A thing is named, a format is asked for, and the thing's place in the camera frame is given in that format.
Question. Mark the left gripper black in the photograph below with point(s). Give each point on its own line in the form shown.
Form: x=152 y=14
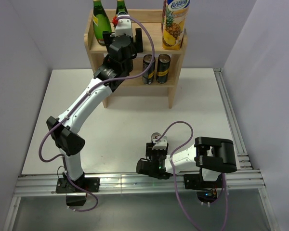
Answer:
x=138 y=42

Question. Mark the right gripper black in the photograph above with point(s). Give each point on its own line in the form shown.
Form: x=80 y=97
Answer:
x=149 y=151

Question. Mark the blue silver energy can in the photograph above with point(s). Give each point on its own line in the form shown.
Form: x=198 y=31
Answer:
x=155 y=137

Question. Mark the green Perrier glass bottle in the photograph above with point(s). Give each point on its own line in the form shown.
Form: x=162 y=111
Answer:
x=101 y=21

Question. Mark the green bottle red label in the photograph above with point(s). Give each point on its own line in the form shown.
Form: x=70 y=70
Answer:
x=121 y=8

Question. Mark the black beverage can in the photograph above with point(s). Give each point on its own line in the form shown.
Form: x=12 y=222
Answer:
x=148 y=76

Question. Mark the dark black yellow can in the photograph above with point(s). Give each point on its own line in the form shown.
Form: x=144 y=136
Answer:
x=164 y=61

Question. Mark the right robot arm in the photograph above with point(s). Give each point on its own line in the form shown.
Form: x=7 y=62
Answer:
x=212 y=156

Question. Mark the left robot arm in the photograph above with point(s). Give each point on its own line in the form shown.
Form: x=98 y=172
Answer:
x=107 y=78

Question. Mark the wooden two-tier shelf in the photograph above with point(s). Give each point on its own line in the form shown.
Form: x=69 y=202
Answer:
x=151 y=19

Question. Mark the pineapple juice carton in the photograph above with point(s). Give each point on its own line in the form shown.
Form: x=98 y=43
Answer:
x=173 y=23

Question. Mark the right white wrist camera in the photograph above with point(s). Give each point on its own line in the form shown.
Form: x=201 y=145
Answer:
x=161 y=145

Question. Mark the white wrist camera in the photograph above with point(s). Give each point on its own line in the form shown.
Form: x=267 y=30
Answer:
x=161 y=145
x=122 y=26

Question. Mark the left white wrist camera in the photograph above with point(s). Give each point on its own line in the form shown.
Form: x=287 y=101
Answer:
x=122 y=26

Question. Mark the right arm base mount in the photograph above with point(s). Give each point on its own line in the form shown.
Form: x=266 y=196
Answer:
x=208 y=192

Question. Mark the aluminium side rail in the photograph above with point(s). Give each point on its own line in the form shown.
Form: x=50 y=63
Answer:
x=241 y=152

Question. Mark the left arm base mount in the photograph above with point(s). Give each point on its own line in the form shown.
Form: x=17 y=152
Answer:
x=83 y=185

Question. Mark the aluminium front rail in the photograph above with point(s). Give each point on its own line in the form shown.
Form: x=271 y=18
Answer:
x=45 y=185

